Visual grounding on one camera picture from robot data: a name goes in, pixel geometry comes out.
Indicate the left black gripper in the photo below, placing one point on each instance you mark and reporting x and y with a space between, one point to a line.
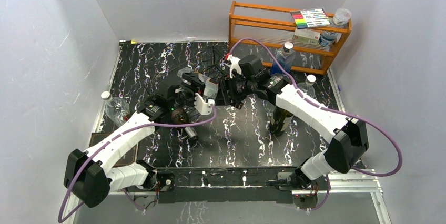
197 87

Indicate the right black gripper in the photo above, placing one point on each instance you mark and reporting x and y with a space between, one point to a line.
231 97

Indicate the dark green wine bottle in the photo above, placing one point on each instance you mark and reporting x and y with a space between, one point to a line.
180 116

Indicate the clear square liquor bottle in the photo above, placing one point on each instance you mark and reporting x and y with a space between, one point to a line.
212 86

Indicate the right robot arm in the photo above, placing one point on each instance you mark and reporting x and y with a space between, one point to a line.
346 136

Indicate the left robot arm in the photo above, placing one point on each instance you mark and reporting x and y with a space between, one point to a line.
91 174

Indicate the clear round silver-cap bottle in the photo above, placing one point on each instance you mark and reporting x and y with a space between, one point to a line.
307 86

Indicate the clear round flask bottle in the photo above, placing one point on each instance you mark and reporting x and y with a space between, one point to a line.
116 108

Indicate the orange wooden shelf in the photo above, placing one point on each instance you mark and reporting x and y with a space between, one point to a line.
253 24

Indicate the white red small box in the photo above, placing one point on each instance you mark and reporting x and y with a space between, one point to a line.
306 36

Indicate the coloured marker pen pack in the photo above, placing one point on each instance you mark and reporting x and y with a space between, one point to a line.
310 18

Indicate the blue label plastic jar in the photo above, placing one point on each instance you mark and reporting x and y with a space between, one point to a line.
327 38

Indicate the clear plastic lidded cup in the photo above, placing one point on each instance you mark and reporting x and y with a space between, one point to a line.
341 17

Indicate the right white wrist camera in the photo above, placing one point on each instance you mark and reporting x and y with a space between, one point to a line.
233 63

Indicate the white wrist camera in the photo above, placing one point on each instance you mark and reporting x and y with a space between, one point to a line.
233 63
203 107

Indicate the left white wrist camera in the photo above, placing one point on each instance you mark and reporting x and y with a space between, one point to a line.
203 107

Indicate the black base frame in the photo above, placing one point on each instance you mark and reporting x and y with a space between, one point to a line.
230 184

